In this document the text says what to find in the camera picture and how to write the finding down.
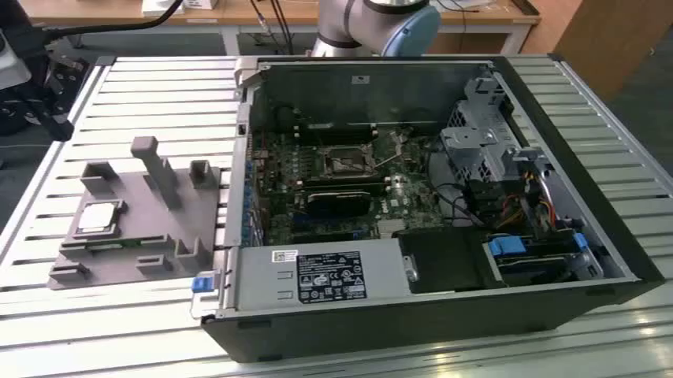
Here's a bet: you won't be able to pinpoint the grey power supply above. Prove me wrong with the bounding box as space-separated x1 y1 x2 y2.
232 237 417 310

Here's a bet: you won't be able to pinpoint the wooden desk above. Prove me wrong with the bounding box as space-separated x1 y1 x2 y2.
22 0 541 57

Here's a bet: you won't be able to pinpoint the yellow and red wires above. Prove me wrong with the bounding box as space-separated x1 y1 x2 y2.
497 168 559 230

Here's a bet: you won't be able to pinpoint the white box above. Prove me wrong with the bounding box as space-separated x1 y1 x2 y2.
140 0 185 17

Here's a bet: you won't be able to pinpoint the silver CPU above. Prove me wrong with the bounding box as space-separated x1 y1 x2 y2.
75 203 118 232

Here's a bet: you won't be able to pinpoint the hard disk in blue carrier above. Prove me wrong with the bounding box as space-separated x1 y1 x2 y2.
483 232 582 285

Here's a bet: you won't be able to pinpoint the black power supply label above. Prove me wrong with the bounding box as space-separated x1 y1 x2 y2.
294 250 368 304

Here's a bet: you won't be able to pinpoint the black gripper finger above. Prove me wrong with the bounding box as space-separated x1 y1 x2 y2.
42 100 75 143

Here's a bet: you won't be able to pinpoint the thin metal locking lever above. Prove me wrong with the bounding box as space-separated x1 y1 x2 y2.
373 152 403 171

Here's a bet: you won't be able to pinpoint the green motherboard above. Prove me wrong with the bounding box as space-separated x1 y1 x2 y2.
248 124 464 247

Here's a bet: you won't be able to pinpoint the black expansion card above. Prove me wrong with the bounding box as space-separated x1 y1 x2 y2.
302 190 373 218

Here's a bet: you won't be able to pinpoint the wooden cabinet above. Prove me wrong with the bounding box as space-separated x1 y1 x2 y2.
551 0 673 104

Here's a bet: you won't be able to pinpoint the black open PC case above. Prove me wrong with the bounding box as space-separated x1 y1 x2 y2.
198 54 664 364

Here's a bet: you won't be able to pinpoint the grey parts rack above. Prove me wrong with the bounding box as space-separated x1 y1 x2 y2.
46 135 222 292

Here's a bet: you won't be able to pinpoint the green RAM stick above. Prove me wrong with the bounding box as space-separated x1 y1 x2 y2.
85 237 165 252

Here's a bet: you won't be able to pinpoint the black RAM slot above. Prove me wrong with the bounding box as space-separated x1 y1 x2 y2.
293 120 437 146
298 177 385 195

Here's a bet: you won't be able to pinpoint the silver metal drive cage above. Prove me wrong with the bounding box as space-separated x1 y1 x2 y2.
437 76 527 187

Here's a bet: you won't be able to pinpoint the CPU socket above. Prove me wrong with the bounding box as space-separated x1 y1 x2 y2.
319 146 377 179

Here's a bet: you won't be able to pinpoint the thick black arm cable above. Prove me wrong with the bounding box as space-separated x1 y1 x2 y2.
41 0 185 42

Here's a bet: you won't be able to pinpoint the silver chipset heatsink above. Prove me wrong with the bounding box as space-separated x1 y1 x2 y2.
376 219 407 239

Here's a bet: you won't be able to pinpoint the black plastic shroud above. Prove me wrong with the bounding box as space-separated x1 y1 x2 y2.
392 227 507 295

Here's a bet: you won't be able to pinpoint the metal socket cover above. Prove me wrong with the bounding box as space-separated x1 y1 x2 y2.
385 128 417 159

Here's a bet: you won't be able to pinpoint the black wire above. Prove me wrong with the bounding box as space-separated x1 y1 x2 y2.
425 139 492 228

